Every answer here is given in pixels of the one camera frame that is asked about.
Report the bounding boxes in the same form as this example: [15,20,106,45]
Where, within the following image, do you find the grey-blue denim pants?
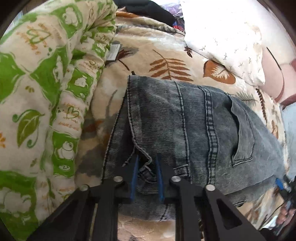
[102,75,285,221]

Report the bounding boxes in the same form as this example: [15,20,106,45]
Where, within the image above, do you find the black clothing pile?
[114,0,176,27]

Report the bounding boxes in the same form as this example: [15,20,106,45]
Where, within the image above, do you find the right hand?
[276,204,295,226]

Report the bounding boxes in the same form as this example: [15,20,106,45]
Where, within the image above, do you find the light blue quilt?
[281,103,296,178]

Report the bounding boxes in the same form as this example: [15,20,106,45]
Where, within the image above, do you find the white fabric label tag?
[106,44,121,62]

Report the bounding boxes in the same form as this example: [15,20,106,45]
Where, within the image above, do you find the leaf-print fleece blanket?
[75,13,288,240]

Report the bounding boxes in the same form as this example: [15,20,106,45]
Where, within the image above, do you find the green patterned quilt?
[1,1,117,240]

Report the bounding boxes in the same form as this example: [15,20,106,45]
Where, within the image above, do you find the white sprig-print pillow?
[182,1,265,86]

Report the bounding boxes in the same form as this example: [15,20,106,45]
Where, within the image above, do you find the purple plastic bag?
[162,2,185,33]

